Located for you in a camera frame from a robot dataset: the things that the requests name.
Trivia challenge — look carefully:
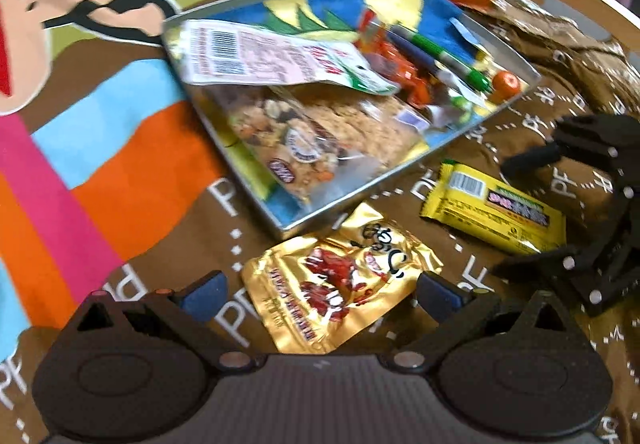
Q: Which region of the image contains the yellow snack bar packet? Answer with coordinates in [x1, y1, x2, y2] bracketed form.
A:
[420, 160, 566, 255]

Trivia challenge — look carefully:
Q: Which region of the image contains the gold foil snack packet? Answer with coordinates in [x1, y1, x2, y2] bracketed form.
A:
[241, 203, 442, 354]

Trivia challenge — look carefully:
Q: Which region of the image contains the small orange fruit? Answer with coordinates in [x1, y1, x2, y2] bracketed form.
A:
[490, 71, 522, 103]

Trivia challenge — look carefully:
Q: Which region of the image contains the blue white snack bar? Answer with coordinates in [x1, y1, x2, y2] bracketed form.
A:
[386, 29, 480, 92]

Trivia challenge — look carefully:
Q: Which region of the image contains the mixed nuts clear bag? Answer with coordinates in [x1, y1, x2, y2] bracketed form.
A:
[212, 86, 349, 203]

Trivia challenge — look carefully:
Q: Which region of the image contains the orange snack bag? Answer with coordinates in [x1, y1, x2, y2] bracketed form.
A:
[355, 8, 431, 110]

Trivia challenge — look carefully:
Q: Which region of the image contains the green sausage stick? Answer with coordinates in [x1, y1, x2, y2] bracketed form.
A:
[390, 24, 491, 92]

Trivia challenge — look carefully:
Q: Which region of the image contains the white red-lettered snack pack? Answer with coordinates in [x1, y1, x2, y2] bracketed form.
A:
[169, 20, 399, 96]

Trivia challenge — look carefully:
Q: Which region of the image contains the peanut clear bag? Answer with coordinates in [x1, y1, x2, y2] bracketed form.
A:
[293, 84, 422, 169]

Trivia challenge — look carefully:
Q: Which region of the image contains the brown monkey print duvet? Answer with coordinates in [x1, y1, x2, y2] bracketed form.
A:
[1, 0, 639, 443]

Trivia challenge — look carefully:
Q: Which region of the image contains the metal tray with dinosaur drawing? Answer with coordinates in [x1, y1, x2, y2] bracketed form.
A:
[162, 0, 540, 239]

